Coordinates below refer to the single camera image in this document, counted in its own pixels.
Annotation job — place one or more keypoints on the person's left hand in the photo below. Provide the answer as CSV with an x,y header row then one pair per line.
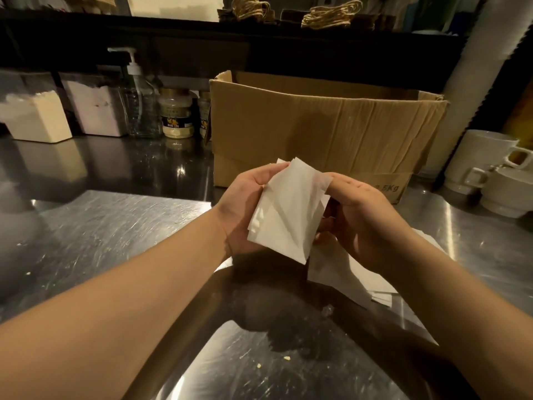
x,y
238,208

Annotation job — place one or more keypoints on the person's left forearm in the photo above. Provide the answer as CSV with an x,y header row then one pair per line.
x,y
108,312

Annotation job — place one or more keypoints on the person's right hand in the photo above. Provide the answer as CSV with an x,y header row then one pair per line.
x,y
362,220

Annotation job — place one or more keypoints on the person's right forearm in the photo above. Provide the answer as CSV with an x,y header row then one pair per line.
x,y
470,324

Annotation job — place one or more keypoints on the clear container of white powder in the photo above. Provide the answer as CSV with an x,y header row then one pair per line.
x,y
35,112
93,106

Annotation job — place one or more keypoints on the person's left thumb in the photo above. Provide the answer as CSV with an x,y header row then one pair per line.
x,y
272,169

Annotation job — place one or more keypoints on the pile of white paper sheets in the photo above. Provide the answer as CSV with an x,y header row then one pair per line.
x,y
358,272

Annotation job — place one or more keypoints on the clear pump dispenser bottle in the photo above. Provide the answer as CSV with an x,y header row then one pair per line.
x,y
137,99

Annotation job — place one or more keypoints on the white paper bag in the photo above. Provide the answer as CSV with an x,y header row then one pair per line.
x,y
289,210

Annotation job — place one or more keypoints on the white ceramic mug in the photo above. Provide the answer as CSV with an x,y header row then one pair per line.
x,y
479,158
508,191

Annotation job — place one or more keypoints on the brown cardboard box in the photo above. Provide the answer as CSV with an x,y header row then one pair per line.
x,y
324,129

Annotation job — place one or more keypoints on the person's right thumb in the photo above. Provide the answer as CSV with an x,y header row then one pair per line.
x,y
333,181

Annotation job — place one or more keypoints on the dark shelf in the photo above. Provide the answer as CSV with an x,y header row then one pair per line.
x,y
233,33

